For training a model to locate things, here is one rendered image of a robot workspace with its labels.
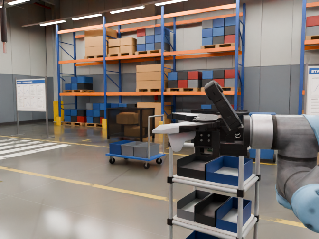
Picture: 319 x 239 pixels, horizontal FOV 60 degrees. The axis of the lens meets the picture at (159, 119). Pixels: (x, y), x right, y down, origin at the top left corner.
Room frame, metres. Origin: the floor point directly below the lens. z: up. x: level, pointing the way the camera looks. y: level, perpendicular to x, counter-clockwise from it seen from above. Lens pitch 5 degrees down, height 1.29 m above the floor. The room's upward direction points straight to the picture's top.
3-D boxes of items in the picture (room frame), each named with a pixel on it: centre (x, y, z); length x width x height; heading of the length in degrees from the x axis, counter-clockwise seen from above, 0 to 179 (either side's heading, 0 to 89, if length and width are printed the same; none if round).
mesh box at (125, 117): (8.57, 0.89, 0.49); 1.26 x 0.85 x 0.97; 64
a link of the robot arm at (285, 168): (0.56, -0.29, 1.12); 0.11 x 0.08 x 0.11; 167
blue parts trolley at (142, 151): (5.29, 0.46, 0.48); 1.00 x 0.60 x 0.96; 60
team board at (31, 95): (8.99, 4.17, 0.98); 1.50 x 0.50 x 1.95; 62
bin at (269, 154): (5.71, -2.14, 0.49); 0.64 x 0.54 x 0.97; 159
